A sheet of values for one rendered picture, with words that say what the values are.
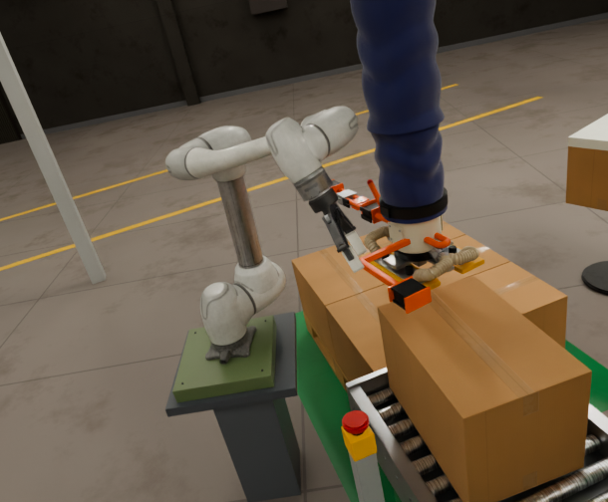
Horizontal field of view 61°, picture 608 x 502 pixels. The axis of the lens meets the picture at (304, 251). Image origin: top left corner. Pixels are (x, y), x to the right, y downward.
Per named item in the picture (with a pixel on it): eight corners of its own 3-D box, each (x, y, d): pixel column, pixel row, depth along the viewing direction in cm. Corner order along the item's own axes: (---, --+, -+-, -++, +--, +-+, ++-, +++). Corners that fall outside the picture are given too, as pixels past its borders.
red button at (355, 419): (375, 433, 131) (373, 422, 129) (350, 444, 130) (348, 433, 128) (363, 415, 137) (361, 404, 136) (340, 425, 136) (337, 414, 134)
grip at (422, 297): (432, 302, 144) (430, 287, 142) (407, 314, 141) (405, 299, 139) (413, 290, 151) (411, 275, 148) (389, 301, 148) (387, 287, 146)
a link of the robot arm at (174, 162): (176, 149, 161) (210, 134, 169) (151, 152, 174) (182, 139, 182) (192, 188, 166) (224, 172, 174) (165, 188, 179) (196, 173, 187)
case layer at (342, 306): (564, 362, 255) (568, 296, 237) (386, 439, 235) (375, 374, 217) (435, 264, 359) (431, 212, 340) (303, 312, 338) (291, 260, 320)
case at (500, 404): (584, 467, 161) (592, 371, 142) (469, 513, 155) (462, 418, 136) (477, 356, 213) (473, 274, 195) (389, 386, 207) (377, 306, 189)
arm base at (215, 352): (202, 368, 200) (197, 357, 197) (216, 331, 219) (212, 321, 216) (246, 364, 196) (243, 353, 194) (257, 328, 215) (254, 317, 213)
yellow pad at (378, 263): (441, 285, 168) (440, 272, 166) (417, 297, 165) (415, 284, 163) (382, 250, 197) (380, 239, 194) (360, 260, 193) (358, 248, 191)
